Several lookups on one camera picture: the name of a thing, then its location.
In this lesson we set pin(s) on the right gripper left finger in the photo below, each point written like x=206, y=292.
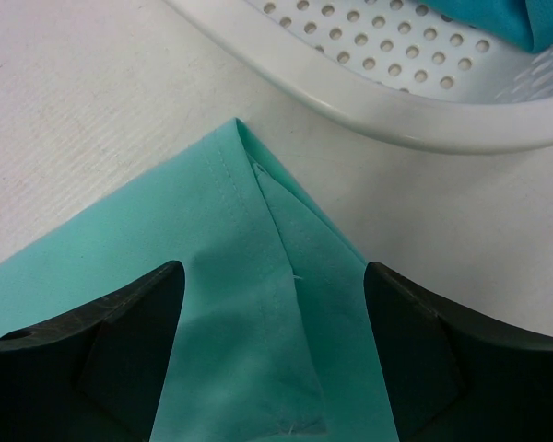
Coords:
x=96, y=372

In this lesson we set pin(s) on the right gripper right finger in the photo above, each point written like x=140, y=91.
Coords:
x=454, y=374

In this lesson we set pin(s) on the mint green t shirt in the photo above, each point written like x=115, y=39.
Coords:
x=274, y=341

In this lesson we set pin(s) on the white perforated plastic basket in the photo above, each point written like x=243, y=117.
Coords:
x=395, y=71

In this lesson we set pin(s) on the dark teal t shirt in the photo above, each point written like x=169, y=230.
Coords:
x=526, y=24

